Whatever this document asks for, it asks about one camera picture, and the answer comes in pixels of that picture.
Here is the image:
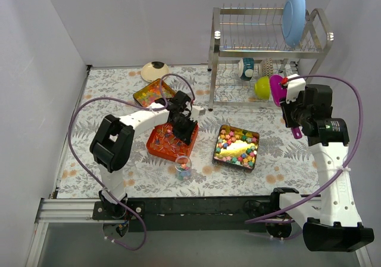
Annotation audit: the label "teal white bowl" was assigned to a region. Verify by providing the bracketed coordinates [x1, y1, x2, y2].
[238, 58, 255, 81]

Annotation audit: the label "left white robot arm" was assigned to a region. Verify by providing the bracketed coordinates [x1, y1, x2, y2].
[90, 91, 205, 219]

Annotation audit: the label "dark tin translucent star candies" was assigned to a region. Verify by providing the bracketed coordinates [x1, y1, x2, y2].
[133, 79, 176, 107]

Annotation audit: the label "aluminium frame rail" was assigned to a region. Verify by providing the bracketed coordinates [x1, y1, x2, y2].
[35, 198, 123, 223]

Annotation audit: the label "blue plate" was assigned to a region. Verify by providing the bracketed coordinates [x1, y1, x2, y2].
[282, 0, 306, 48]

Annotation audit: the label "purple plastic scoop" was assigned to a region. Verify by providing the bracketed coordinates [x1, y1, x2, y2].
[270, 74, 302, 139]

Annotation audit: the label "yellow green bowl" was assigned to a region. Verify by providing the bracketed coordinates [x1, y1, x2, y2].
[254, 76, 271, 100]

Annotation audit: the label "cream plate black spot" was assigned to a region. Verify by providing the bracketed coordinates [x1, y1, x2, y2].
[140, 61, 170, 83]

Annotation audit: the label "clear glass jar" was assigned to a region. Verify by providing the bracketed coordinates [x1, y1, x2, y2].
[175, 156, 192, 181]

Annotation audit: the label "dark tin pastel star candies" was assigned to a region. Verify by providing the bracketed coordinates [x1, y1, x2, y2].
[212, 125, 260, 173]

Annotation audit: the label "black base bar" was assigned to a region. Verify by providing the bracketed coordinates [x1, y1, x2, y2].
[92, 197, 304, 234]

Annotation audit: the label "steel dish rack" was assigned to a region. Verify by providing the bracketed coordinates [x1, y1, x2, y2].
[208, 7, 334, 110]

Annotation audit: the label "floral table mat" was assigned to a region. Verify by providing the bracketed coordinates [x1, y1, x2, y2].
[58, 68, 319, 199]

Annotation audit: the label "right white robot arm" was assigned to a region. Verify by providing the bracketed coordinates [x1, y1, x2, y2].
[269, 83, 374, 252]

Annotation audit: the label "patterned beige bowl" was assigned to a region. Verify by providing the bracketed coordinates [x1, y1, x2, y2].
[260, 58, 273, 77]

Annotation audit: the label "orange tin of lollipops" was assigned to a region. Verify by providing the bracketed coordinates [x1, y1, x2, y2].
[146, 123, 198, 162]

